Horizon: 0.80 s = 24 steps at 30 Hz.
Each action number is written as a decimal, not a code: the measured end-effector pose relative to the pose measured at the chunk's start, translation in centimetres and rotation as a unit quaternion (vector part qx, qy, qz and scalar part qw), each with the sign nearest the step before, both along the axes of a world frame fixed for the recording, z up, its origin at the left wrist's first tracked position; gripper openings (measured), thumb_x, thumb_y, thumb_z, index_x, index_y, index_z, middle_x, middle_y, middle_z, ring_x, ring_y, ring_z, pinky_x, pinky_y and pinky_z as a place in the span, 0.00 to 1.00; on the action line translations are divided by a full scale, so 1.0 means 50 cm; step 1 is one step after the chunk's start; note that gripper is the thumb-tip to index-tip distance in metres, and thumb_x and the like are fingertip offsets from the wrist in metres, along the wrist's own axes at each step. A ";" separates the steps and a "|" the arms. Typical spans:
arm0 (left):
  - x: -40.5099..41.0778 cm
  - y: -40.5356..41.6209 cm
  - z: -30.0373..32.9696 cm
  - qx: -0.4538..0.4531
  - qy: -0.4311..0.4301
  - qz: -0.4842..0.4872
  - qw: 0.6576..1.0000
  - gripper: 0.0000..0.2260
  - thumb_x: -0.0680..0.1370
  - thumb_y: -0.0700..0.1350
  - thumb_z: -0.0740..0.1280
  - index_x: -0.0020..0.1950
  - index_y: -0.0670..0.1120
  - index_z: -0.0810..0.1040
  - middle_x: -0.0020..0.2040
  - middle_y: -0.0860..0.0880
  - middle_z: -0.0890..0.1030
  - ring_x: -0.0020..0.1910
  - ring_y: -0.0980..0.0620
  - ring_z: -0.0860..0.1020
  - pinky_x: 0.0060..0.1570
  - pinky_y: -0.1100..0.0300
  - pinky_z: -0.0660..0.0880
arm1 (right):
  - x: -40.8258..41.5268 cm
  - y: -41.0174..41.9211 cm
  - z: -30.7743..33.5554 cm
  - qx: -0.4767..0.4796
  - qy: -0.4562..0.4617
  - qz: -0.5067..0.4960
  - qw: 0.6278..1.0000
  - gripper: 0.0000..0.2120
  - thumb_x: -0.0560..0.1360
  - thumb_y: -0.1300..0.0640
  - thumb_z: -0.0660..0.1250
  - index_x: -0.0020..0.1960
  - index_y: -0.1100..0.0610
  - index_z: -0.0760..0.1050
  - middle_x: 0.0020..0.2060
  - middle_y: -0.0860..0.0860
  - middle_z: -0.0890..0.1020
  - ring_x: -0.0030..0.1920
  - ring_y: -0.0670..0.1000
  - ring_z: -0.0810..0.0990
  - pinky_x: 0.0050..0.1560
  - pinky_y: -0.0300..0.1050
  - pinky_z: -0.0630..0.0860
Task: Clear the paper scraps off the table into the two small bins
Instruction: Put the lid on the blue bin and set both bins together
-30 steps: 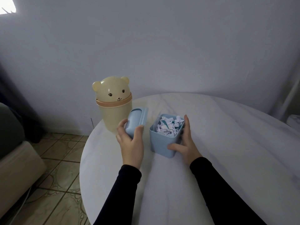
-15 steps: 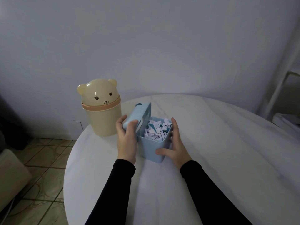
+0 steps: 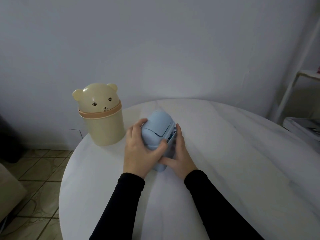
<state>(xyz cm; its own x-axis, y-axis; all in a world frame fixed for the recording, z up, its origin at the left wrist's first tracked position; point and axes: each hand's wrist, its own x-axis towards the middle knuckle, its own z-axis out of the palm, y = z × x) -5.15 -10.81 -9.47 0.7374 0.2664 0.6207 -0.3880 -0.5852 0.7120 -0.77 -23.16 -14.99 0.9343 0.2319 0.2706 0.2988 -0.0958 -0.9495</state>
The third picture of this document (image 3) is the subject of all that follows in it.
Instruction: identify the person's right hand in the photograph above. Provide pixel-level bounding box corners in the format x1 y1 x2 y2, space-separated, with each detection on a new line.
160 123 198 180

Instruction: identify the person's left hand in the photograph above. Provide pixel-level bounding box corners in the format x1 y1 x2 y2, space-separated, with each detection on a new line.
123 118 168 180

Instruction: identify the light blue mini trash bin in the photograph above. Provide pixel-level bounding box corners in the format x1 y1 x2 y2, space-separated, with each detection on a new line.
141 110 179 172

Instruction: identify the person's right forearm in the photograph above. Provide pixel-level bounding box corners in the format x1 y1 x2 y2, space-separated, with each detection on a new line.
184 169 265 240

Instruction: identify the person's left forearm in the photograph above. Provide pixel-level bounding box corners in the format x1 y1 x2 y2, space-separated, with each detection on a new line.
89 172 146 240

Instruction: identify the beige bear-shaped trash bin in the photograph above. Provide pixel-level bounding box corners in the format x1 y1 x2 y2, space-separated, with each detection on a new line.
72 83 126 147

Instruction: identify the white metal shelf rack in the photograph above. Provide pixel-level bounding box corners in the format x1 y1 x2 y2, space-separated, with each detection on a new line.
271 69 320 124

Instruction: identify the white storage box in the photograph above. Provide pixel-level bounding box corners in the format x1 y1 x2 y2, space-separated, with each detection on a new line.
283 116 320 153

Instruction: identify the beige cushioned seat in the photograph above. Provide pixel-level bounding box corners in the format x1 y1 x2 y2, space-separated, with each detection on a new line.
0 162 28 223

